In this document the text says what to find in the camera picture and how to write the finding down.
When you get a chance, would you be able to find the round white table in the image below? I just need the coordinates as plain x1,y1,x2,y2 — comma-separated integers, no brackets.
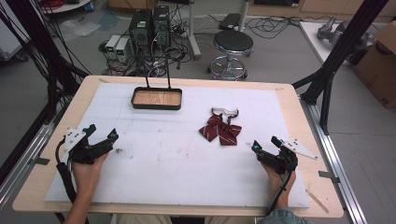
39,0,93,15

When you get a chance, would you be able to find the grey metal stand leg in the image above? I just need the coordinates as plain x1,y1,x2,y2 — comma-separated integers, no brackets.
186,0,203,61

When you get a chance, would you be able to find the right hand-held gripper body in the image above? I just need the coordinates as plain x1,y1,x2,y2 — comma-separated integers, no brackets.
261,137,318,175

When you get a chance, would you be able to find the flat black box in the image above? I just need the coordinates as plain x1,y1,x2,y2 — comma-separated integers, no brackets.
218,12,243,32

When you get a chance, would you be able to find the black tray with wooden bottom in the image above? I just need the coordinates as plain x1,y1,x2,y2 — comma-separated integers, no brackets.
131,55,184,111

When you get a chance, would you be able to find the slim black computer tower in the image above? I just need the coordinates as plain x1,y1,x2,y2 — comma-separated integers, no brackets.
151,5,172,50

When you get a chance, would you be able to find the aluminium rail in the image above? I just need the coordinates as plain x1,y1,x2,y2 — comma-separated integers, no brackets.
299,94,369,224
0,102,68,209

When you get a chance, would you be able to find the white foam mat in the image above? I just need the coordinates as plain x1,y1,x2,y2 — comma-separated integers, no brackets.
44,81,311,210

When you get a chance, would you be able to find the large black computer tower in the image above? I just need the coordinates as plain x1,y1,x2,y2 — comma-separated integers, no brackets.
128,8,154,58

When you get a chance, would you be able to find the person's left hand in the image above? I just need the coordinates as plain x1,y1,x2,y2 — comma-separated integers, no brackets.
72,152,109,189

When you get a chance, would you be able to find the red striped bow tie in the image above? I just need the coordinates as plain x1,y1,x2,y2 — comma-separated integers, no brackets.
198,106,243,147

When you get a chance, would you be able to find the right hand-held gripper black cable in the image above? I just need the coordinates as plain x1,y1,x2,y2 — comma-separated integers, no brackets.
266,169,294,217

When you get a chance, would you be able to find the black metal frame strut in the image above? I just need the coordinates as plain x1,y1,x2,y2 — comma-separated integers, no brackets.
291,0,390,136
0,0,92,185

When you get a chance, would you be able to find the person's right hand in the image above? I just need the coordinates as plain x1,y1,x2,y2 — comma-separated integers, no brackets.
261,162,297,209

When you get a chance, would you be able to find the left hand-held gripper black cable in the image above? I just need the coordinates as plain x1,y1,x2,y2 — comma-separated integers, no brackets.
55,138,78,206

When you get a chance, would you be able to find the hand-held gripper black cable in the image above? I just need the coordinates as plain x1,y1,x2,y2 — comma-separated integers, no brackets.
55,138,78,206
266,169,294,217

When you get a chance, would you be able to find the brown cardboard box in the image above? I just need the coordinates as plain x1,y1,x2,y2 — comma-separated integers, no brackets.
352,21,396,109

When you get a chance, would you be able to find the white power supply box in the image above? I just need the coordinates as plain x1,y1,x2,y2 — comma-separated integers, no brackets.
115,37,131,64
105,34,121,60

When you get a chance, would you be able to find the black round stool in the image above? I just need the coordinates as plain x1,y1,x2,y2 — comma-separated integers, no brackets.
206,29,255,81

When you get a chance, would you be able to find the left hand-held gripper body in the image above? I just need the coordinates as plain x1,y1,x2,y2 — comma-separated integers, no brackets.
63,126,109,165

